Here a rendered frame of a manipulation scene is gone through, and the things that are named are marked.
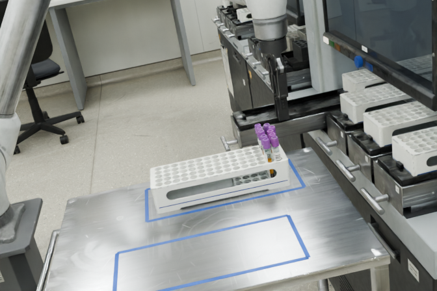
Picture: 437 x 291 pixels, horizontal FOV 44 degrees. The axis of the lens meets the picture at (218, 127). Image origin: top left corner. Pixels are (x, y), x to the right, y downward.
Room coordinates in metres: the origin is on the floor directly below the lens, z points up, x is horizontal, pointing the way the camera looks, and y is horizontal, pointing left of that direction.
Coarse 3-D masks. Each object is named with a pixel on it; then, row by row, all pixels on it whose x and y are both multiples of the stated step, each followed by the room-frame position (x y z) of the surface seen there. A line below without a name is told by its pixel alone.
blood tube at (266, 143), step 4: (264, 140) 1.01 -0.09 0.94; (268, 140) 1.01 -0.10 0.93; (264, 144) 1.01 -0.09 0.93; (268, 144) 1.00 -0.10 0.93; (264, 148) 1.01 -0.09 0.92; (268, 148) 1.00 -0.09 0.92; (268, 152) 1.01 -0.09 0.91; (268, 156) 1.01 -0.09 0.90; (268, 160) 1.01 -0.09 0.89; (272, 172) 1.01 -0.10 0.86; (272, 176) 1.01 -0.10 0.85
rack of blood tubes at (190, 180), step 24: (168, 168) 1.07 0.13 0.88; (192, 168) 1.05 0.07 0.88; (216, 168) 1.03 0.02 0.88; (240, 168) 1.01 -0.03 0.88; (264, 168) 1.00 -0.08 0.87; (288, 168) 1.01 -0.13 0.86; (168, 192) 1.06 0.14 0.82; (192, 192) 1.04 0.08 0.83; (216, 192) 0.99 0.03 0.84; (240, 192) 1.00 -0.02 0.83
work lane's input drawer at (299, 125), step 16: (320, 96) 1.51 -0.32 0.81; (336, 96) 1.50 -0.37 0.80; (240, 112) 1.48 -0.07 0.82; (256, 112) 1.49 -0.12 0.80; (272, 112) 1.47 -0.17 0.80; (304, 112) 1.40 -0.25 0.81; (320, 112) 1.40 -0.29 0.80; (240, 128) 1.38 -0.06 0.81; (288, 128) 1.38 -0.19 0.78; (304, 128) 1.39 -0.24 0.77; (320, 128) 1.39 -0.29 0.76; (224, 144) 1.42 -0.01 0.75; (240, 144) 1.39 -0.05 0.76
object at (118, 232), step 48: (144, 192) 1.09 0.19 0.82; (288, 192) 0.98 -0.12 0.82; (336, 192) 0.94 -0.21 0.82; (96, 240) 0.93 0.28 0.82; (144, 240) 0.90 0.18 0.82; (192, 240) 0.87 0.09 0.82; (240, 240) 0.84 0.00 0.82; (288, 240) 0.81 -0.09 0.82; (336, 240) 0.79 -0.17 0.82; (48, 288) 0.80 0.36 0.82; (96, 288) 0.78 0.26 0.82; (144, 288) 0.75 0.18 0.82; (192, 288) 0.73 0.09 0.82; (240, 288) 0.71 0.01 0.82; (384, 288) 0.72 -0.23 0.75
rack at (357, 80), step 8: (352, 72) 1.52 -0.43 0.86; (360, 72) 1.50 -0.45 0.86; (368, 72) 1.50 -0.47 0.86; (344, 80) 1.50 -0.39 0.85; (352, 80) 1.45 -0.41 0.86; (360, 80) 1.44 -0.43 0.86; (368, 80) 1.43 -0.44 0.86; (376, 80) 1.43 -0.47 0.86; (344, 88) 1.50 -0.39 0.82; (352, 88) 1.43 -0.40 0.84; (360, 88) 1.42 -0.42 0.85
